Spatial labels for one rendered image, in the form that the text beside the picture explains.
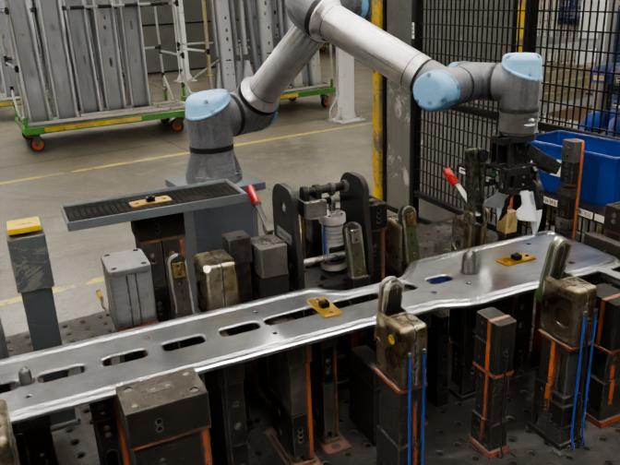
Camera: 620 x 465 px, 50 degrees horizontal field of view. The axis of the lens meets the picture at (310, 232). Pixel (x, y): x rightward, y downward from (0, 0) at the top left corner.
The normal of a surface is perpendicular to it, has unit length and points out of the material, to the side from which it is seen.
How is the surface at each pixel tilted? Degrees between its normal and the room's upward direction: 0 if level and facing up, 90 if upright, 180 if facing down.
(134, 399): 0
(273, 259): 90
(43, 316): 90
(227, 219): 90
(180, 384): 0
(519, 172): 90
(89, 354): 0
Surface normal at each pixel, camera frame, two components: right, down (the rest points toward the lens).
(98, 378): -0.04, -0.94
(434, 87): -0.64, 0.29
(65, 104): 0.44, 0.22
